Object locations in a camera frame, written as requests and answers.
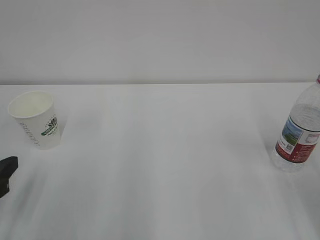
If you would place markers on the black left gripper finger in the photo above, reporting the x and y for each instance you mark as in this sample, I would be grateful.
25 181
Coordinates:
7 168

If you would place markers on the white paper coffee cup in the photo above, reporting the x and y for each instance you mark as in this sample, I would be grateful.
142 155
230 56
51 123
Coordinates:
34 111

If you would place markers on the clear plastic water bottle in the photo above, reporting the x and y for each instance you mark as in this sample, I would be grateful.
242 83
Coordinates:
301 132

